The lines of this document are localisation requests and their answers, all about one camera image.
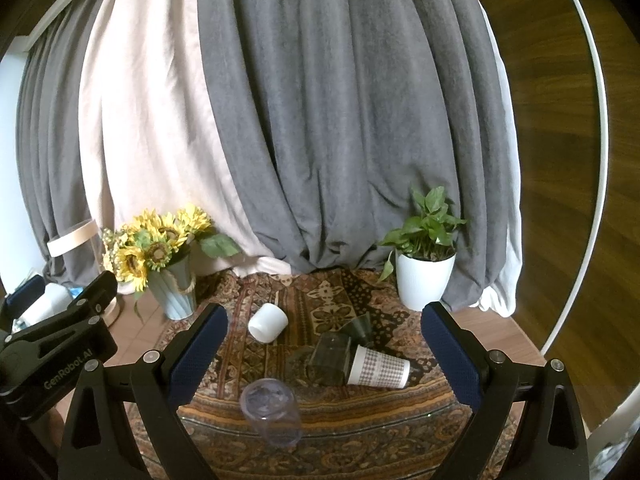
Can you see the narrow grey curtain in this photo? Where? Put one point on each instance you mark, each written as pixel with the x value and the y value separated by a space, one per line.
pixel 50 135

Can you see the beige curtain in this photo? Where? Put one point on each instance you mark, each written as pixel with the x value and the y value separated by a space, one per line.
pixel 145 110

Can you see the wide grey curtain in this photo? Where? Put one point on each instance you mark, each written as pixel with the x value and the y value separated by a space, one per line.
pixel 350 110

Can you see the white ribbed plant pot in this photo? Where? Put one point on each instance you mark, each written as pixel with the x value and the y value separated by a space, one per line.
pixel 422 280

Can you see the blue-grey ribbed vase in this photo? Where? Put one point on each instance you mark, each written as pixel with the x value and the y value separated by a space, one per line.
pixel 176 290

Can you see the patterned paper cup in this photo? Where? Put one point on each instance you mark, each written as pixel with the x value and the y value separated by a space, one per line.
pixel 380 367

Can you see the dark clear glass cup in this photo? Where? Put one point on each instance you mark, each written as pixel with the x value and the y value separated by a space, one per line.
pixel 330 360

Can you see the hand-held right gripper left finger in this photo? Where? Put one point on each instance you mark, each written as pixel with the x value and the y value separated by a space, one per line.
pixel 200 355

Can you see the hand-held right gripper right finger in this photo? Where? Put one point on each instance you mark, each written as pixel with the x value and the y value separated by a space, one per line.
pixel 450 360

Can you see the clear plastic cup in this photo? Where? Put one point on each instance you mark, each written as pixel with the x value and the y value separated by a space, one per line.
pixel 272 412

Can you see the white sheer curtain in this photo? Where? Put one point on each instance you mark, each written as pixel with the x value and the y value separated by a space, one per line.
pixel 506 185

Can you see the white cup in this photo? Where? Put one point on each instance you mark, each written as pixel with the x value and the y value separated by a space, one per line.
pixel 267 324

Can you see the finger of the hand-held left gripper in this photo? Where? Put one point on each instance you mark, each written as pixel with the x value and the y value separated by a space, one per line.
pixel 85 302
pixel 24 292

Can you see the patterned brown table cloth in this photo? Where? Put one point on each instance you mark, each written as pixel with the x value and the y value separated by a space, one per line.
pixel 310 430

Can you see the green potted plant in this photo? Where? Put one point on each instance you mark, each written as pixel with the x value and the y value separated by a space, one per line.
pixel 425 230

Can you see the sunflower bouquet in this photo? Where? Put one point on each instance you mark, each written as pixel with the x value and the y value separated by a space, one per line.
pixel 155 242

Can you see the white container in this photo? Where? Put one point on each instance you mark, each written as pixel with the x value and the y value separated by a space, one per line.
pixel 47 305

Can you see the small clear glass cup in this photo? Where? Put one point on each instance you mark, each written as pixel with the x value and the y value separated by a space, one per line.
pixel 359 329

